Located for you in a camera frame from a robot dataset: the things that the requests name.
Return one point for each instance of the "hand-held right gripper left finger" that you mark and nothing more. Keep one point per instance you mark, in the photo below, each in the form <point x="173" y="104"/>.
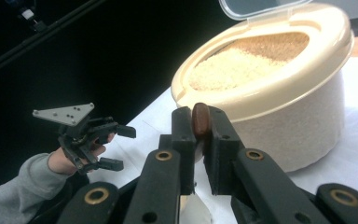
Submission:
<point x="161" y="186"/>

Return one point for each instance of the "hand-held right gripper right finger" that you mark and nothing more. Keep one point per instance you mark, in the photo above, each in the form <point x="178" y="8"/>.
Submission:
<point x="261" y="186"/>

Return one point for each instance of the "cream rice container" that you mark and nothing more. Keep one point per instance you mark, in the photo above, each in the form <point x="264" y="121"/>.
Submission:
<point x="292" y="133"/>

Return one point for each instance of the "brown wooden spoon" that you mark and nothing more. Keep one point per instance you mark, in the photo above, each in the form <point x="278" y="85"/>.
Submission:
<point x="201" y="121"/>

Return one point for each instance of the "rice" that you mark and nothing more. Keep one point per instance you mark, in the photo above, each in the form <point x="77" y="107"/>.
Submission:
<point x="239" y="68"/>

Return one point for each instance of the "dark curtain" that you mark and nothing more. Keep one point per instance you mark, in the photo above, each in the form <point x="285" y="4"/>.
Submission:
<point x="105" y="62"/>

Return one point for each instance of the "black metal pole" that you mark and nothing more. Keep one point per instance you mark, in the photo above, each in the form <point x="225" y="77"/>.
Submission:
<point x="28" y="42"/>

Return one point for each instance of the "small white device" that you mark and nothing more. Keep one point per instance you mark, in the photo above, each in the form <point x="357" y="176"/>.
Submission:
<point x="28" y="14"/>

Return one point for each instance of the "clear container lid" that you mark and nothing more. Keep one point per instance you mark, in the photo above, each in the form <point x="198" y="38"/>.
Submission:
<point x="254" y="7"/>

